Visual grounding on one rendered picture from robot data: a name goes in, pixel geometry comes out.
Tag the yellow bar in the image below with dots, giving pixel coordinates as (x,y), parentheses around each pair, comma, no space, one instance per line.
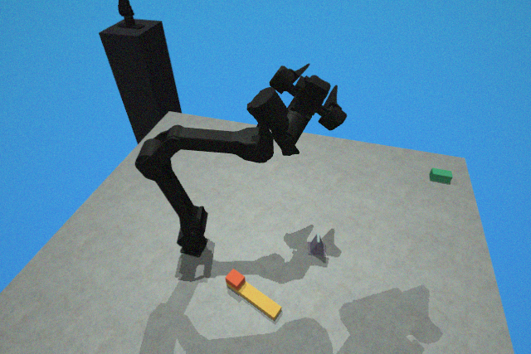
(237,282)

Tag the green rectangular block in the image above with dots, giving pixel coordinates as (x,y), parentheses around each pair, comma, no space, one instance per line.
(439,175)

